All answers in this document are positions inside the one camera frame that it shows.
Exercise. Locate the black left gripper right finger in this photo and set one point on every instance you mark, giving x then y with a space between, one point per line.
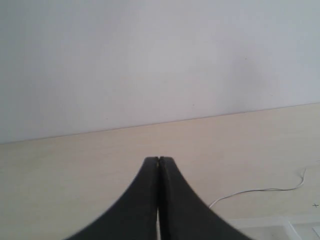
182 214

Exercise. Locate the clear open plastic case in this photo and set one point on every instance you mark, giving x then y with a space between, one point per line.
297 227

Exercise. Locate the white wired earphones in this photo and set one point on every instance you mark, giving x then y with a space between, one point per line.
302 176

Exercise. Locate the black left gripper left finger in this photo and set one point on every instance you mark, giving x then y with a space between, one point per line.
134 215

